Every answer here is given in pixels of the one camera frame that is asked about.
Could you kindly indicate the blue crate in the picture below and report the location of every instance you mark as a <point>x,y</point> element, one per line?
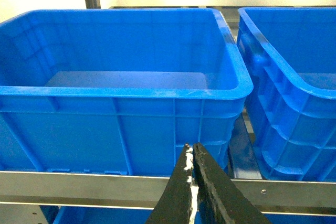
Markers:
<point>117,91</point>
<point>55,214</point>
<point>289,53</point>

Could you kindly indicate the left gripper black white-taped left finger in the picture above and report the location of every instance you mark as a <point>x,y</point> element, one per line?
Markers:
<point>178,203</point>

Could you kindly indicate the upper left blue crate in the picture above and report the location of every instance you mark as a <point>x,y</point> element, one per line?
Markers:
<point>117,91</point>

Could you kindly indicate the metal storage rack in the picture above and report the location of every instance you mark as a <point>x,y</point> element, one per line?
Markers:
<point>289,201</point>

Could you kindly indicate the lower left blue crate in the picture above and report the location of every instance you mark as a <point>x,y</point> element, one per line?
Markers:
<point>55,214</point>

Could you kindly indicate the upper right blue crate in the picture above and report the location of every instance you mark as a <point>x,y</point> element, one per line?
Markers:
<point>289,53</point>

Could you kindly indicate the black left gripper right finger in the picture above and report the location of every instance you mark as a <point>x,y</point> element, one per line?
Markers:
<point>221,200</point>

